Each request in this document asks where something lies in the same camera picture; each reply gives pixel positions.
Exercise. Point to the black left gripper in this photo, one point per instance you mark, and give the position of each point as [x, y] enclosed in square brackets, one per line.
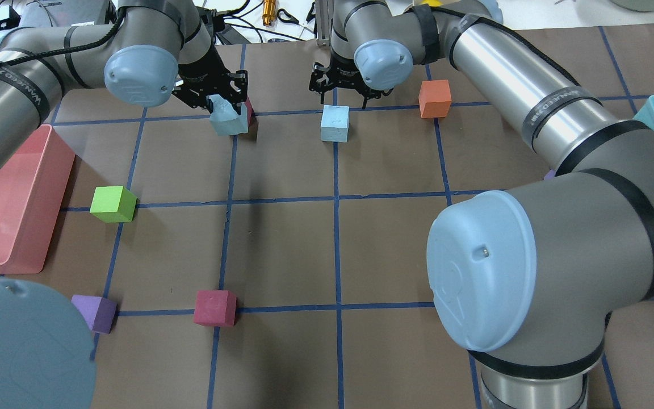
[200, 72]

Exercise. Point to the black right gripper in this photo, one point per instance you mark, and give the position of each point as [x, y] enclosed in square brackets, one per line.
[340, 78]

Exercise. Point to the light blue foam block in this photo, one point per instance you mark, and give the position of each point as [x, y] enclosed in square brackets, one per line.
[225, 119]
[334, 125]

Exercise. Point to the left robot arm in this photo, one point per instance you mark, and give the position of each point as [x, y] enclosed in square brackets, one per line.
[154, 49]

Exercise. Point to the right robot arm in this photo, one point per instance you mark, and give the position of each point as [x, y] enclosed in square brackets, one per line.
[524, 279]

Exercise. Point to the pink foam block left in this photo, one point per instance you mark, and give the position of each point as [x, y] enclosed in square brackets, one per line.
[250, 111]

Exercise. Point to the black power adapter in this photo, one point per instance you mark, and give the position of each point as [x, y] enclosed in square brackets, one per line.
[228, 35]

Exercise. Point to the orange foam block far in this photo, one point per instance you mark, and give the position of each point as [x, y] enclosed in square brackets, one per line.
[435, 99]

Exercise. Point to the brass metal tool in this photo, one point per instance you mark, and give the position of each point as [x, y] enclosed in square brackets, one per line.
[269, 12]

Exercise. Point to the green foam block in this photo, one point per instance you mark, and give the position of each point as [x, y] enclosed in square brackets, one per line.
[113, 204]

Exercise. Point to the magenta foam block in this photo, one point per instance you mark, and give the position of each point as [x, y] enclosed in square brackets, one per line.
[215, 308]

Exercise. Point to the purple foam block left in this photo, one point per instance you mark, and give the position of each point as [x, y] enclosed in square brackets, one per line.
[98, 312]

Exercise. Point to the pink plastic bin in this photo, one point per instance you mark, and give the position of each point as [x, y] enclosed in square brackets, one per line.
[32, 188]

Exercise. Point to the aluminium extrusion post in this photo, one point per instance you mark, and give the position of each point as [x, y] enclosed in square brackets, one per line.
[324, 20]

